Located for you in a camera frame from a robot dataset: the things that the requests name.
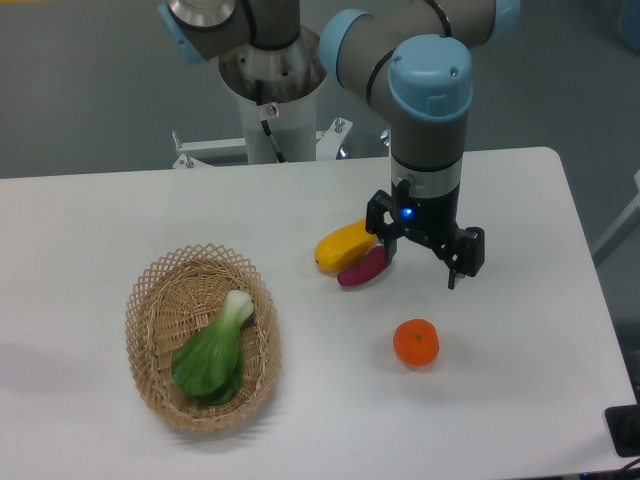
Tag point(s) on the yellow mango fruit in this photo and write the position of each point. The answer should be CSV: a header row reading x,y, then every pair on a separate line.
x,y
343,247

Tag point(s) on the black device at table edge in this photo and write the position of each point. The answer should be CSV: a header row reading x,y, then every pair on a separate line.
x,y
623,426

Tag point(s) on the white frame at right edge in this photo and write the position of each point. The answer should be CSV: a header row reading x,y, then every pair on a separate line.
x,y
618,231

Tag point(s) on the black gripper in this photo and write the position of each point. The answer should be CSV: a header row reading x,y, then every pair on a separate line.
x,y
430,222

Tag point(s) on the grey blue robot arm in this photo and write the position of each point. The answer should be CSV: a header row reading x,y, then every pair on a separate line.
x,y
414,69

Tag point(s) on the purple sweet potato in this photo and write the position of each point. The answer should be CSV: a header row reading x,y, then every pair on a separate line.
x,y
369,267

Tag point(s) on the green bok choy vegetable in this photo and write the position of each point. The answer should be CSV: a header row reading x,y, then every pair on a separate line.
x,y
209,366

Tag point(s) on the orange tangerine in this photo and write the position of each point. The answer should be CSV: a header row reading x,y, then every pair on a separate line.
x,y
416,342

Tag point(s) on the woven wicker basket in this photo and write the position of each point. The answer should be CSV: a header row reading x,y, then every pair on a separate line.
x,y
175,297

